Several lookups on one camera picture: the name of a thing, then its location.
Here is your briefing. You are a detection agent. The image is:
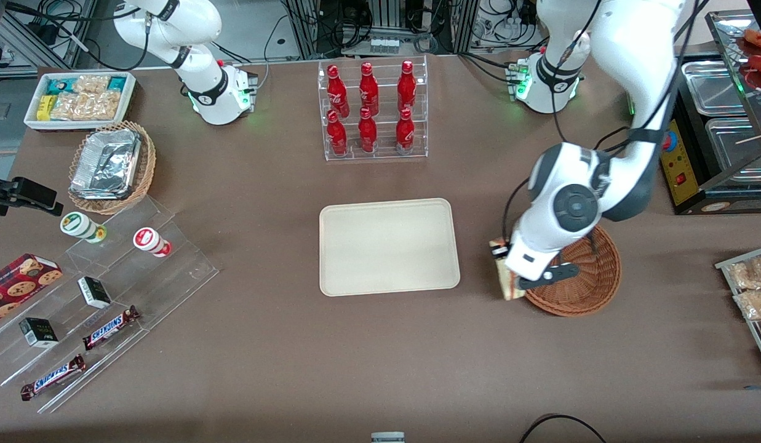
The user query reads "clear acrylic bottle rack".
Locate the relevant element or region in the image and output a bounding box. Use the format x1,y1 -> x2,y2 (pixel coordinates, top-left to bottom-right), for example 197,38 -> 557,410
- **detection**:
317,55 -> 429,162

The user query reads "triangular sandwich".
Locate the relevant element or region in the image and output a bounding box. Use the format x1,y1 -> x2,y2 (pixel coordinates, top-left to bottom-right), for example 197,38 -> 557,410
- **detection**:
489,239 -> 529,301

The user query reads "brown snickers bar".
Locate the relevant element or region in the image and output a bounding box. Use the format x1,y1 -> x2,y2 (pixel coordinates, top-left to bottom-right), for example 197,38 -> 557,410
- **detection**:
20,354 -> 86,402
82,306 -> 141,351

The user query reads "clear acrylic stepped stand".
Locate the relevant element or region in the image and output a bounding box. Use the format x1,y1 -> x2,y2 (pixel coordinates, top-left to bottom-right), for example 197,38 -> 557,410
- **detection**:
0,196 -> 220,414

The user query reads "beige plastic tray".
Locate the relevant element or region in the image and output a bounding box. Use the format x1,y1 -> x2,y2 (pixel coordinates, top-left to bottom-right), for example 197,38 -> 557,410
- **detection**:
319,198 -> 461,297

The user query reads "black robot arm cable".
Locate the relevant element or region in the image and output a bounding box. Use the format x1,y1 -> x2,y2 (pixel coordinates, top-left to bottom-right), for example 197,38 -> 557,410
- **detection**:
501,0 -> 710,244

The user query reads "red cola bottle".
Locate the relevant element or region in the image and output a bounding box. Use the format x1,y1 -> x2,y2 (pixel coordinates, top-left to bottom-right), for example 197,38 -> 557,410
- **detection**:
359,62 -> 380,115
327,65 -> 350,118
396,108 -> 415,154
358,107 -> 378,153
397,60 -> 417,112
327,110 -> 349,157

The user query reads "silver foil container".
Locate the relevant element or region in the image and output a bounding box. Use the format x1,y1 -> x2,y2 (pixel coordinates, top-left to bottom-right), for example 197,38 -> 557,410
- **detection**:
70,128 -> 142,201

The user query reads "green lid white cup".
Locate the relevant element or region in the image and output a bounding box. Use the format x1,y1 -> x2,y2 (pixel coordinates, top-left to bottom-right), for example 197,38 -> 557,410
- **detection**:
60,212 -> 108,244

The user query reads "brown wicker basket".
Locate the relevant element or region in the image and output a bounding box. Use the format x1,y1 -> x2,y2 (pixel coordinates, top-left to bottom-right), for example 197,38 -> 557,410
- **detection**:
524,225 -> 622,317

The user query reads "black hot food warmer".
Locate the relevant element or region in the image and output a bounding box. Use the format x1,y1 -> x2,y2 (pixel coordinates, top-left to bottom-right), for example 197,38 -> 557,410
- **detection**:
658,9 -> 761,217

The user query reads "tray of packaged snacks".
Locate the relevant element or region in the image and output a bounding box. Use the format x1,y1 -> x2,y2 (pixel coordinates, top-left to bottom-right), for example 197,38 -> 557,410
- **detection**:
715,245 -> 761,377

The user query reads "small black white box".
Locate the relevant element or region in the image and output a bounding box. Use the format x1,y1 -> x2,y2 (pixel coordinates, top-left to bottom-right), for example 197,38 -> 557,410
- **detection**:
18,317 -> 59,349
78,276 -> 112,309

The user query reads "clear rice cracker pack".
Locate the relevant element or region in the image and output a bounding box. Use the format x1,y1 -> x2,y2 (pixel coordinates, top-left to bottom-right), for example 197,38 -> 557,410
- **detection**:
73,74 -> 111,95
50,92 -> 87,121
82,90 -> 124,121

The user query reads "red lid white cup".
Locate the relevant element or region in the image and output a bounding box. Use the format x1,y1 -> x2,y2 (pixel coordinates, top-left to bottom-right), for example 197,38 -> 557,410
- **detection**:
133,227 -> 172,258

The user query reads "red cookie box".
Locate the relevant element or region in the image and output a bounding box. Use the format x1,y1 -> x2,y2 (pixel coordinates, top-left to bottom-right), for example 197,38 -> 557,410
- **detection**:
0,253 -> 63,327

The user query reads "clear bagged fried snack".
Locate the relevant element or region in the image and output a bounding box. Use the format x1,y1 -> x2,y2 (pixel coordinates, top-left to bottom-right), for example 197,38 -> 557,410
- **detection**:
727,255 -> 761,290
734,288 -> 761,321

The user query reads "aluminium profile frame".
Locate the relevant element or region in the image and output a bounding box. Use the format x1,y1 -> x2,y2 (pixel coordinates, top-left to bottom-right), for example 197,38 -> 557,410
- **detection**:
285,0 -> 480,59

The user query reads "white rectangular snack bin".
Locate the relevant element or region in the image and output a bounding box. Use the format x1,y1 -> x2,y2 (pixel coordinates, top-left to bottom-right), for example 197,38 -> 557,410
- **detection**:
23,71 -> 137,132

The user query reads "light tan wicker basket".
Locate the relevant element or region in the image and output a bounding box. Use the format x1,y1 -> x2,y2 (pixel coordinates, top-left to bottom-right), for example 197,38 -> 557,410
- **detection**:
68,120 -> 157,216

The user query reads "black looped table cable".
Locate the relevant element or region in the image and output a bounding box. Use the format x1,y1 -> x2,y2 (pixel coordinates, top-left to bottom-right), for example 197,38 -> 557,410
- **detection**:
519,413 -> 608,443

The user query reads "stainless steel pan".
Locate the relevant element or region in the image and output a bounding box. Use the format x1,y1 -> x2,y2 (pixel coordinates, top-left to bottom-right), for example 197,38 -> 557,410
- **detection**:
704,116 -> 761,186
681,60 -> 746,118

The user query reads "black camera clamp mount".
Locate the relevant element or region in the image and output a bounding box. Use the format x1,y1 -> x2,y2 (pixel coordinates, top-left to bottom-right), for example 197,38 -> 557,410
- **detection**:
0,165 -> 65,217

